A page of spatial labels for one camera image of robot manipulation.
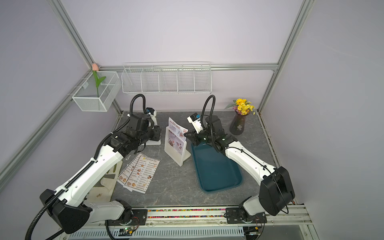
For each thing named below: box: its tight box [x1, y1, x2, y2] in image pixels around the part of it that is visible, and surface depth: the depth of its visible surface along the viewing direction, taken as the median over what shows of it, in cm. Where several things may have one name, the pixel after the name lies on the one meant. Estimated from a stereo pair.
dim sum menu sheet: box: [117, 152, 145, 194], surface depth 88 cm
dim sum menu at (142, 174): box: [124, 155, 161, 194], surface depth 90 cm
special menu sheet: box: [168, 117, 189, 156], surface depth 82 cm
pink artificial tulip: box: [92, 63, 106, 98], surface depth 92 cm
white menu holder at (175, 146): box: [164, 126, 192, 167], surface depth 86 cm
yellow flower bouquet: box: [224, 98, 256, 116], surface depth 92 cm
